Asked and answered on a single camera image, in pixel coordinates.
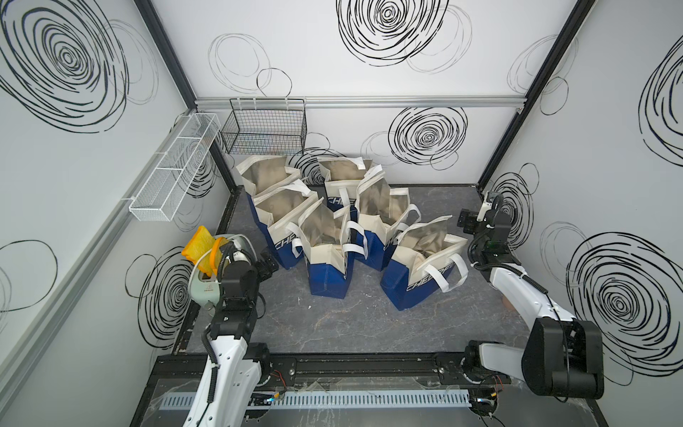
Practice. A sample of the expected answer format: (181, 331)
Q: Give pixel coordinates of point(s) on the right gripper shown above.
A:
(471, 220)

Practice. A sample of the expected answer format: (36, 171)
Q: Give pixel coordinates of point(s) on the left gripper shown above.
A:
(264, 272)

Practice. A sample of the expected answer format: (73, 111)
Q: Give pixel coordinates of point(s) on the blue beige takeout bag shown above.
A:
(342, 177)
(383, 214)
(427, 259)
(261, 173)
(329, 241)
(275, 210)

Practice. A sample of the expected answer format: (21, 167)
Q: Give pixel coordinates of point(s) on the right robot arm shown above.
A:
(563, 357)

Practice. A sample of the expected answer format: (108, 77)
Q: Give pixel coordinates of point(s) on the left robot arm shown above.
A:
(234, 366)

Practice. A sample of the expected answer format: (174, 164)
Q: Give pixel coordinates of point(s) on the front yellow toast slice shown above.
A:
(216, 254)

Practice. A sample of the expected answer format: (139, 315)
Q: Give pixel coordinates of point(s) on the yellow toast slice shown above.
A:
(216, 254)
(201, 243)

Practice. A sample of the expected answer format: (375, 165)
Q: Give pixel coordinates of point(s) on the mint green toaster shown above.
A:
(204, 289)

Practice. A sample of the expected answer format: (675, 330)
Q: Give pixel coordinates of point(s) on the rear yellow toast slice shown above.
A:
(201, 243)

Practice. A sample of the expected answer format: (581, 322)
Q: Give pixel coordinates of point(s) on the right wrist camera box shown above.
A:
(487, 205)

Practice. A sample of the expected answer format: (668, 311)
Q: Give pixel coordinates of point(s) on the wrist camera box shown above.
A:
(240, 256)
(487, 205)

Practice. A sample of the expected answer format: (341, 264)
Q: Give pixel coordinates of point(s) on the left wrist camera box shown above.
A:
(240, 256)

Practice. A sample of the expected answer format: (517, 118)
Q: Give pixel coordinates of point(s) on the white wire mesh shelf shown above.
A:
(185, 152)

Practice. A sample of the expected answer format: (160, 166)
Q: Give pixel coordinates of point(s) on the black wire basket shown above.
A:
(265, 126)

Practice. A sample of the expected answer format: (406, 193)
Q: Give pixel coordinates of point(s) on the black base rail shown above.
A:
(298, 368)

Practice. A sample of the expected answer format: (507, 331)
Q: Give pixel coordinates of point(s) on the slotted grey cable duct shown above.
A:
(300, 400)

